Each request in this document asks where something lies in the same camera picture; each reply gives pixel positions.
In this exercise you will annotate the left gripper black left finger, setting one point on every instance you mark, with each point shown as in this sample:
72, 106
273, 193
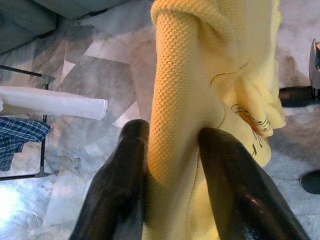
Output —
117, 190

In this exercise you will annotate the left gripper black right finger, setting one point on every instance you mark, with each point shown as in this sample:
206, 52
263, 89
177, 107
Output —
240, 195

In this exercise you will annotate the yellow shirt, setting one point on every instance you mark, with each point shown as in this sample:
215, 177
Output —
180, 87

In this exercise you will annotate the robot left leg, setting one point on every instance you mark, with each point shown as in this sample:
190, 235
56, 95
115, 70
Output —
312, 182

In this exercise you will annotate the black clothes drying rack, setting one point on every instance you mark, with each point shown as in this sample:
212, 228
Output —
44, 150

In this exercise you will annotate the white hanging towel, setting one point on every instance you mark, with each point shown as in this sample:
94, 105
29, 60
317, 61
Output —
50, 105

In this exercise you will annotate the blue plaid shirt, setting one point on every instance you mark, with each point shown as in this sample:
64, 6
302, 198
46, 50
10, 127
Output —
17, 135

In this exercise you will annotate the dark fabric sofa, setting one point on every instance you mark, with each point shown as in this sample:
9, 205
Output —
25, 20

